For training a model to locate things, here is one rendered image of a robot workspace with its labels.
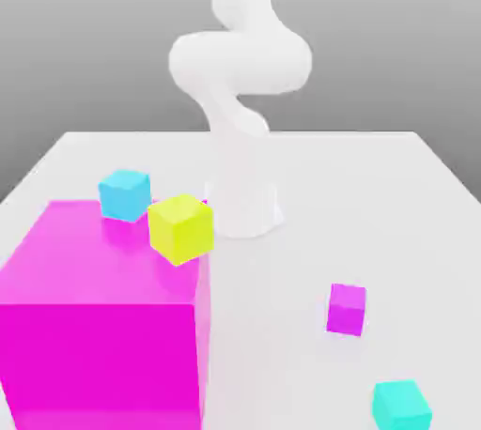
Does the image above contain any small yellow cube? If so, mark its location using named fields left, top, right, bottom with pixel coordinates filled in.
left=147, top=192, right=215, bottom=268

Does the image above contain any small light blue cube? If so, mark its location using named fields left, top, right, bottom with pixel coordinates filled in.
left=98, top=169, right=152, bottom=223

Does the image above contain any small purple cube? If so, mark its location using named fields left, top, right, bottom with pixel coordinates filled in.
left=325, top=283, right=368, bottom=338

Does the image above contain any small turquoise cube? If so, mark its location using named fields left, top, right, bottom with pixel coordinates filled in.
left=371, top=378, right=434, bottom=430

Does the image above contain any large magenta box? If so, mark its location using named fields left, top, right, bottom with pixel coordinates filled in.
left=0, top=197, right=211, bottom=430

